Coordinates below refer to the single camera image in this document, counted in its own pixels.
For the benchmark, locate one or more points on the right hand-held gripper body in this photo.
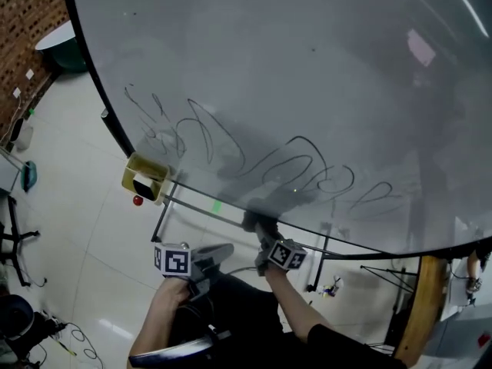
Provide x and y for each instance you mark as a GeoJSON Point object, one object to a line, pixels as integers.
{"type": "Point", "coordinates": [286, 255]}

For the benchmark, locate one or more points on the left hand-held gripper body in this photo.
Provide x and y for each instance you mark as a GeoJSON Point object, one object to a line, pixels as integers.
{"type": "Point", "coordinates": [175, 261]}

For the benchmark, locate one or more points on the brown wiping cloth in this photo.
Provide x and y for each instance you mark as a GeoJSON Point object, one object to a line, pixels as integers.
{"type": "Point", "coordinates": [255, 221]}

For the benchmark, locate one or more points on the large whiteboard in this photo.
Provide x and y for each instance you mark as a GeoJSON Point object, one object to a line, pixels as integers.
{"type": "Point", "coordinates": [269, 71]}

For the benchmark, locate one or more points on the person's left forearm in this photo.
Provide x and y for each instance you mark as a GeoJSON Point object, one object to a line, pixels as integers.
{"type": "Point", "coordinates": [153, 321]}

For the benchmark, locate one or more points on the person's right forearm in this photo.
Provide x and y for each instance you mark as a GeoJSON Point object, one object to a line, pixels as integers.
{"type": "Point", "coordinates": [296, 306]}

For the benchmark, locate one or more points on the black rectangular device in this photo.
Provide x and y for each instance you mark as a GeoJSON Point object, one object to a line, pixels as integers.
{"type": "Point", "coordinates": [141, 187]}

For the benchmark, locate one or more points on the small colourful toy pile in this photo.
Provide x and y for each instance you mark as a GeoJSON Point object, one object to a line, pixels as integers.
{"type": "Point", "coordinates": [331, 288]}

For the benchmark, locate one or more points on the person's black clothing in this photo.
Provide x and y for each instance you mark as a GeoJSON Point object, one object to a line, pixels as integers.
{"type": "Point", "coordinates": [246, 313]}

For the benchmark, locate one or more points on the red round magnet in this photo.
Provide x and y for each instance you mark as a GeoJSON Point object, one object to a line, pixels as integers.
{"type": "Point", "coordinates": [138, 201]}

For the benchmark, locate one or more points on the beige plastic tray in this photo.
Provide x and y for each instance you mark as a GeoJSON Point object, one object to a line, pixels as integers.
{"type": "Point", "coordinates": [148, 165]}

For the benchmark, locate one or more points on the black office chair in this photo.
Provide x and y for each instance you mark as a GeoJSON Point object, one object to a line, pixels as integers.
{"type": "Point", "coordinates": [14, 244]}

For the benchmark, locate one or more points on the teal dustpan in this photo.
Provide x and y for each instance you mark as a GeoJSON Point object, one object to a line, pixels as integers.
{"type": "Point", "coordinates": [30, 175]}

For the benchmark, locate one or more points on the black round seat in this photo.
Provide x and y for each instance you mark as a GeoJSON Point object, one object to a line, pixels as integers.
{"type": "Point", "coordinates": [15, 317]}

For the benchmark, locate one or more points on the white trash bin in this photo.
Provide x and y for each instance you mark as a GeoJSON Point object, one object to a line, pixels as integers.
{"type": "Point", "coordinates": [24, 137]}

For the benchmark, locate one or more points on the round white table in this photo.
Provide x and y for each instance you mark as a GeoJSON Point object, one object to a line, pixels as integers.
{"type": "Point", "coordinates": [57, 37]}

